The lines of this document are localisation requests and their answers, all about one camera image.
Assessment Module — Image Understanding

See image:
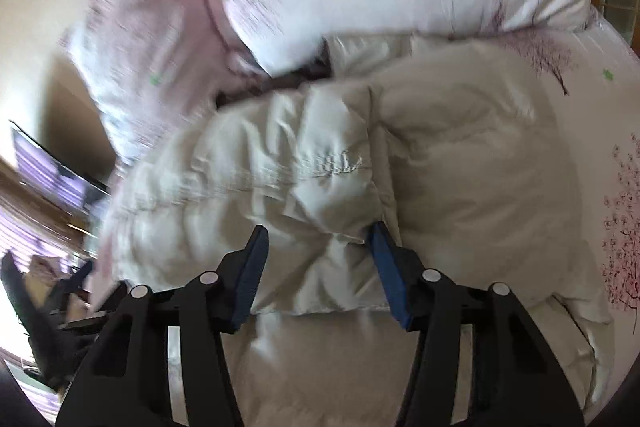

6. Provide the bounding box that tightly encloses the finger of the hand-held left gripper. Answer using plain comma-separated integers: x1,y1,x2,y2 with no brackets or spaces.
47,259,97,314

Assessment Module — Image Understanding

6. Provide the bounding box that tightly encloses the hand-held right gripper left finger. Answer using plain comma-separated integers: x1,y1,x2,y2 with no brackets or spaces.
56,225,269,427

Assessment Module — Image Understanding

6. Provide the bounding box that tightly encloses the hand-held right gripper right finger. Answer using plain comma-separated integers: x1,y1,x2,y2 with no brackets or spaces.
369,222,583,427

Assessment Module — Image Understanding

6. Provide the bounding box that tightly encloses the window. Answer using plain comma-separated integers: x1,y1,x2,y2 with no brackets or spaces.
0,121,116,258

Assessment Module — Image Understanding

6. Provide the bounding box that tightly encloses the pink floral bed sheet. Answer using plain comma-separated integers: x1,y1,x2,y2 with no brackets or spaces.
450,14,640,427

